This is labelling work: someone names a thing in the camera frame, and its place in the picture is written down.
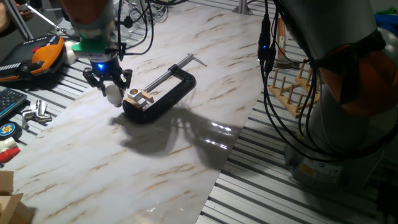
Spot marble pattern table sheet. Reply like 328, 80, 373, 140
2, 1, 280, 224

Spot black metal C-clamp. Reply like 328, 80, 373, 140
121, 53, 208, 124

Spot small wooden clamp pad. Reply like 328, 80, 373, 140
141, 90, 155, 104
124, 96, 143, 110

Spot wooden peg rack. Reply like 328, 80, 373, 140
269, 58, 321, 119

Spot black orange teach pendant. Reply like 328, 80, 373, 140
0, 34, 66, 83

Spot white egg shaped object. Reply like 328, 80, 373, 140
63, 40, 78, 65

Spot blue plastic bag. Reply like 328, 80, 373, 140
374, 14, 398, 35

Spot white light bulb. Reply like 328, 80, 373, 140
104, 83, 124, 108

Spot open brown cardboard box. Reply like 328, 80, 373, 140
0, 170, 35, 224

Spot person's forearm dark sleeve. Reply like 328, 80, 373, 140
0, 1, 16, 38

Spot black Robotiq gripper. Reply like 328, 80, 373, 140
82, 58, 134, 98

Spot thin metal rod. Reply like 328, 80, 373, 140
26, 3, 68, 35

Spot upright aluminium post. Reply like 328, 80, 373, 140
232, 0, 253, 16

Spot hammer with wooden handle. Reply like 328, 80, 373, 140
274, 17, 301, 70

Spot silver metal pipe fitting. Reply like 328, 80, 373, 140
34, 99, 49, 116
21, 109, 53, 127

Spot person's bare hand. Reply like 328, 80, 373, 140
17, 2, 35, 22

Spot black computer keyboard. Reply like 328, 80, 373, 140
0, 88, 28, 121

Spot slanted aluminium stand leg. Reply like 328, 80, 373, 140
2, 0, 34, 40

